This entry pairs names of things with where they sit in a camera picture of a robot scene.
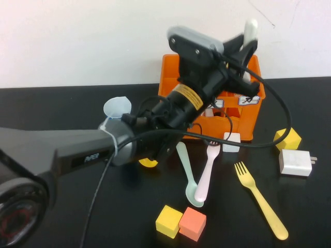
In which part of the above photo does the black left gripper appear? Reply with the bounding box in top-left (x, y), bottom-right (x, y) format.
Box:
top-left (201, 33), bottom-right (261, 104)

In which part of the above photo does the white plastic knife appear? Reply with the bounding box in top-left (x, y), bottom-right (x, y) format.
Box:
top-left (243, 19), bottom-right (259, 85)

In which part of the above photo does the orange plastic cutlery crate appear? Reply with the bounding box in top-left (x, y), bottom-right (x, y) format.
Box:
top-left (158, 54), bottom-right (266, 143)

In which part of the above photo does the white label with knife character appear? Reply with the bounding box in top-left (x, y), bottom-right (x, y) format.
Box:
top-left (238, 95), bottom-right (260, 106)

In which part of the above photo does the white foam cube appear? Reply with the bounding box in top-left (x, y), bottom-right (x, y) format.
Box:
top-left (222, 132), bottom-right (242, 153)

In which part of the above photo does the yellow foam cube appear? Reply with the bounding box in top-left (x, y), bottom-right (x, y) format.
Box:
top-left (155, 205), bottom-right (183, 239)
top-left (273, 127), bottom-right (303, 152)

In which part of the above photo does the mint green plastic spoon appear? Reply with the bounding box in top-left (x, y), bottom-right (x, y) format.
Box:
top-left (175, 141), bottom-right (205, 208)

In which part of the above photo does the white power adapter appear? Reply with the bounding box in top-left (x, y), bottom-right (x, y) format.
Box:
top-left (279, 149), bottom-right (318, 177)

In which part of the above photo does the pink plastic fork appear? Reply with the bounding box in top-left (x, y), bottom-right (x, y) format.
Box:
top-left (194, 141), bottom-right (221, 203)

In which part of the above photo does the yellow plastic fork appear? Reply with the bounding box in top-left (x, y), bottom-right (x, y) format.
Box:
top-left (234, 161), bottom-right (289, 240)

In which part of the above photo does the blue cone cup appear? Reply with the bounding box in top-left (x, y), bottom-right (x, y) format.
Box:
top-left (103, 96), bottom-right (131, 121)

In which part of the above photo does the yellow toy wheel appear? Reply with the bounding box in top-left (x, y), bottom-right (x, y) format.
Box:
top-left (138, 158), bottom-right (159, 168)

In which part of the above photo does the white zip tie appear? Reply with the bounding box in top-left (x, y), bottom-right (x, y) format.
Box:
top-left (99, 123), bottom-right (119, 161)

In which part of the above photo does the orange foam cube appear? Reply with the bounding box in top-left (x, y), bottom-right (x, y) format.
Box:
top-left (178, 206), bottom-right (207, 242)

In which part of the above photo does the thin black cable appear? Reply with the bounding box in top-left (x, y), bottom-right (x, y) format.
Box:
top-left (192, 102), bottom-right (233, 145)

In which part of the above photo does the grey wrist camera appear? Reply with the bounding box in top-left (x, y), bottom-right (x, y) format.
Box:
top-left (167, 25), bottom-right (225, 81)

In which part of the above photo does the thick black cable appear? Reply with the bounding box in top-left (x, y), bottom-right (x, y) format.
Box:
top-left (79, 66), bottom-right (292, 248)

